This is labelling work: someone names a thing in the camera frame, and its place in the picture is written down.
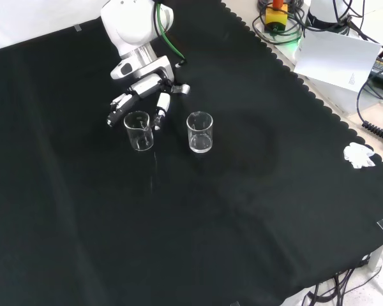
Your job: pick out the clear glass beaker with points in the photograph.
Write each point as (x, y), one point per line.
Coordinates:
(200, 134)
(139, 134)

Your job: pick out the yellow stop button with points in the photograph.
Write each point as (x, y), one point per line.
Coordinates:
(276, 17)

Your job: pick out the pale board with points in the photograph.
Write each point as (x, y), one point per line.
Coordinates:
(335, 59)

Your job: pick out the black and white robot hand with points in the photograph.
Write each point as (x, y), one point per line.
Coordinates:
(147, 68)

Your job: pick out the crumpled white glove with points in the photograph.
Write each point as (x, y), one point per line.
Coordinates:
(359, 155)

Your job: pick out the black bench cloth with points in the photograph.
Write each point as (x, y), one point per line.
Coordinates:
(178, 207)

